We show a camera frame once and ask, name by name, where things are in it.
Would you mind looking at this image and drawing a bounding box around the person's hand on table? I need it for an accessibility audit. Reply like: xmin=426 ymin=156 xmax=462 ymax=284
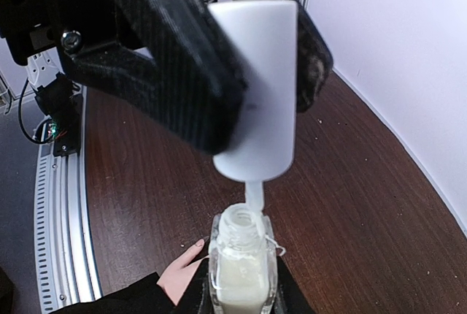
xmin=157 ymin=239 xmax=206 ymax=305

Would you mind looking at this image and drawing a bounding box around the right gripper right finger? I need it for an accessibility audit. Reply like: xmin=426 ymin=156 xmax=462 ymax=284
xmin=273 ymin=256 xmax=316 ymax=314

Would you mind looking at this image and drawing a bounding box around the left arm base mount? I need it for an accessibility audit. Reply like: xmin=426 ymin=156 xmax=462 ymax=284
xmin=35 ymin=90 xmax=83 ymax=157

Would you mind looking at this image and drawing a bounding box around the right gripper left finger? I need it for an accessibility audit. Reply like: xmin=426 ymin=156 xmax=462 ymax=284
xmin=171 ymin=259 xmax=212 ymax=314

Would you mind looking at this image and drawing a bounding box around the white nail polish cap brush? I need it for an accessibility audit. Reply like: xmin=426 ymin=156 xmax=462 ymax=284
xmin=209 ymin=0 xmax=298 ymax=212

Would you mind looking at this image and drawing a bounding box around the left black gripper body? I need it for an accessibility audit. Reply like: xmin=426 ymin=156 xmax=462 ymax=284
xmin=1 ymin=0 xmax=153 ymax=73

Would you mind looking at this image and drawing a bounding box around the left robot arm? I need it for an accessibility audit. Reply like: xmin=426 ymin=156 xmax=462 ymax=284
xmin=1 ymin=0 xmax=295 ymax=155

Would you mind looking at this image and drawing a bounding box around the white nail polish bottle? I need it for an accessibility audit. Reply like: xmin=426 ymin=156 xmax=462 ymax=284
xmin=208 ymin=203 xmax=285 ymax=313

